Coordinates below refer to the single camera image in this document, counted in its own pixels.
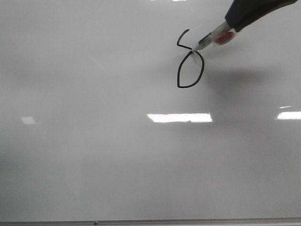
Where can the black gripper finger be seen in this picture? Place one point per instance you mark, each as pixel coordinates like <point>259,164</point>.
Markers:
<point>242,13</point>

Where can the whiteboard marker with black cap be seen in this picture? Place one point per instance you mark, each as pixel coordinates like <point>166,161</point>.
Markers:
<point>220,36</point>

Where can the white glossy whiteboard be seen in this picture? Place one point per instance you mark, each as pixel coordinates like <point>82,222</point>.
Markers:
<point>95,124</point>

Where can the grey aluminium whiteboard frame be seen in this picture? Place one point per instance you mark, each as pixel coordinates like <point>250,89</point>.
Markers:
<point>165,222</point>

